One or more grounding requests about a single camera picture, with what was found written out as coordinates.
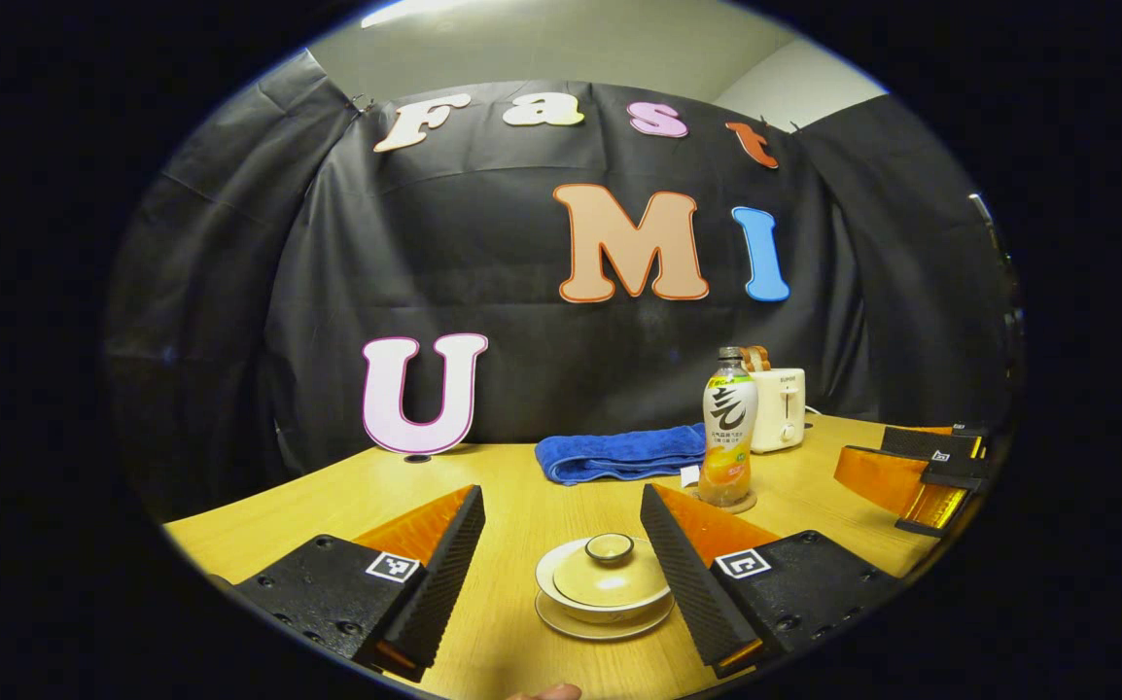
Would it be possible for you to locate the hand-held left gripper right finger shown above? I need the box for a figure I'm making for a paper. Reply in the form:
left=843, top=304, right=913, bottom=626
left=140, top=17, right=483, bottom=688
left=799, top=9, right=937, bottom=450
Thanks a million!
left=640, top=483, right=902, bottom=679

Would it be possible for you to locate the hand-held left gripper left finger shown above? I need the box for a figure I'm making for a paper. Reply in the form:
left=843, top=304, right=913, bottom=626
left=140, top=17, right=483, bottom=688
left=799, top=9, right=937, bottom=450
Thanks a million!
left=230, top=484, right=486, bottom=682

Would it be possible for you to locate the cream teacup lid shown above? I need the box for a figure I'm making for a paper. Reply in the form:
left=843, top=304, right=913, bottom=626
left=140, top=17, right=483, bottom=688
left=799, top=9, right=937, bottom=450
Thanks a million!
left=552, top=533, right=671, bottom=609

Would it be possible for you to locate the round cork coaster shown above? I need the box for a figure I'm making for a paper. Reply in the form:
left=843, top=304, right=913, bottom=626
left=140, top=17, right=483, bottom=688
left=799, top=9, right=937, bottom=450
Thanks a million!
left=692, top=489, right=758, bottom=515

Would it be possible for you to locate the cream ceramic teacup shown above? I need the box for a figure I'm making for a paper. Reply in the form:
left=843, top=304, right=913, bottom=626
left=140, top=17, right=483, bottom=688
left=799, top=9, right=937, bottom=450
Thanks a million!
left=536, top=537, right=674, bottom=625

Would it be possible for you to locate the plastic water bottle white label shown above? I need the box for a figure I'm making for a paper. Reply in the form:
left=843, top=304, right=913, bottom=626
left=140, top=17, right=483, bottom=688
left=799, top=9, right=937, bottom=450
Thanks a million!
left=697, top=347, right=759, bottom=508

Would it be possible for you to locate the cream teacup saucer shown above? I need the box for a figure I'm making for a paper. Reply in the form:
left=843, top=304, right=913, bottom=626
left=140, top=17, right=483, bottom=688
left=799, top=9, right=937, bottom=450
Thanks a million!
left=535, top=588, right=676, bottom=641

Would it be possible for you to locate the cream toaster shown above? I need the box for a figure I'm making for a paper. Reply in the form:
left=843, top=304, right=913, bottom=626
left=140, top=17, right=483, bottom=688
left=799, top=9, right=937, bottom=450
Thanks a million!
left=749, top=367, right=807, bottom=454

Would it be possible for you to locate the folded blue towel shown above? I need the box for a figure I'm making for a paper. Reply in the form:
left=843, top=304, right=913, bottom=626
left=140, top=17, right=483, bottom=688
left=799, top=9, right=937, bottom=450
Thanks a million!
left=535, top=423, right=708, bottom=486

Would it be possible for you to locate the black backdrop cloth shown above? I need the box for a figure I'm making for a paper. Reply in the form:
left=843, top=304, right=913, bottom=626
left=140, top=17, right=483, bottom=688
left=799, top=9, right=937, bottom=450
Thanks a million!
left=109, top=49, right=1024, bottom=521

